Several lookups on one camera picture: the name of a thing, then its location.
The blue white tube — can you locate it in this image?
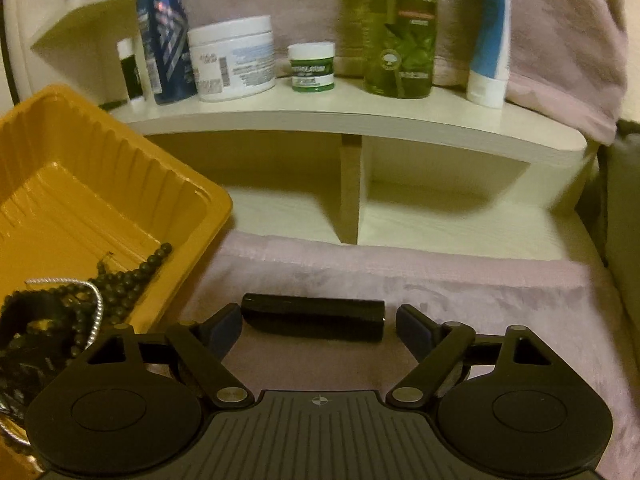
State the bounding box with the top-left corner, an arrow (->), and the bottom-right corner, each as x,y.
466,0 -> 511,110

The orange plastic tray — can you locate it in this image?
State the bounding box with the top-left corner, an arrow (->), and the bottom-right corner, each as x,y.
0,83 -> 236,480

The white black lip balm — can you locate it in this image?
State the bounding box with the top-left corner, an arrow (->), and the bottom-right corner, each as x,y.
116,38 -> 144,103

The black cylinder tube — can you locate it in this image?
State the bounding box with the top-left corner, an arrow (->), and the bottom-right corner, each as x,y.
241,294 -> 385,342

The white wooden shelf unit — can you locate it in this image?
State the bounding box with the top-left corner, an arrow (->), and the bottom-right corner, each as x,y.
3,0 -> 597,262

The pink towel on wall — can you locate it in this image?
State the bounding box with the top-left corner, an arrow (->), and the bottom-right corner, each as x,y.
184,0 -> 627,145

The dark blue spray bottle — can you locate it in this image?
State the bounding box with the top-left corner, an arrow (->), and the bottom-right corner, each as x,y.
137,0 -> 196,105

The dark green bead necklace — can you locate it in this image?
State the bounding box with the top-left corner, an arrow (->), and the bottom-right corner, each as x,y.
0,240 -> 175,361

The large white cream jar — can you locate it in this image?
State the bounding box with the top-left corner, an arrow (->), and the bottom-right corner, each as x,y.
188,15 -> 277,102

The green oil spray bottle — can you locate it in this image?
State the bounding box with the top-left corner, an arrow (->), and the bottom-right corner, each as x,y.
363,0 -> 438,100

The small green label jar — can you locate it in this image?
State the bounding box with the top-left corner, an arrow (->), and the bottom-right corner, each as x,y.
288,41 -> 335,93

